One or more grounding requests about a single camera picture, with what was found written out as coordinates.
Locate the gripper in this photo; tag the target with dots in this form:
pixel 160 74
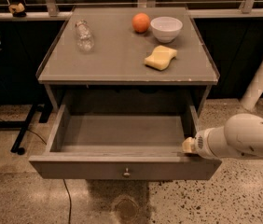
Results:
pixel 200 144

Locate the grey top drawer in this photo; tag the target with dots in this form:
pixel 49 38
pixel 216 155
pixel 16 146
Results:
pixel 119 146

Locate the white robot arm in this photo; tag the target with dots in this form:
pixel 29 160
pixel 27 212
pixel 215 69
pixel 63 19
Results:
pixel 240 137

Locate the grey drawer cabinet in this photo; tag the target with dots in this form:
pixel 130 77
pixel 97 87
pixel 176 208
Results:
pixel 118 54

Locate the yellow sponge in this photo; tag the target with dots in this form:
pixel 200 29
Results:
pixel 160 57

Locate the round floor drain cover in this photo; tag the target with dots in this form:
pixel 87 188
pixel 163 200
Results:
pixel 126 209

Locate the white bowl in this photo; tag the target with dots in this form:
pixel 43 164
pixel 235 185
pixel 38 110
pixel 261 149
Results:
pixel 166 29

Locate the orange fruit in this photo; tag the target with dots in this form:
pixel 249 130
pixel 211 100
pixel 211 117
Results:
pixel 140 22

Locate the clear plastic bottle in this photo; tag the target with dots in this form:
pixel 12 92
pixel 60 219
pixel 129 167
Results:
pixel 84 36

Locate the metal window railing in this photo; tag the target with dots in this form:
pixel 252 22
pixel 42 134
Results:
pixel 131 6

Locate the small yellow black object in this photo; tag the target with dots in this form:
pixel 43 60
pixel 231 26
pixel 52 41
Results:
pixel 17 9

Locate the black desk leg frame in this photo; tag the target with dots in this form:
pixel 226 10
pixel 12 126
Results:
pixel 22 125

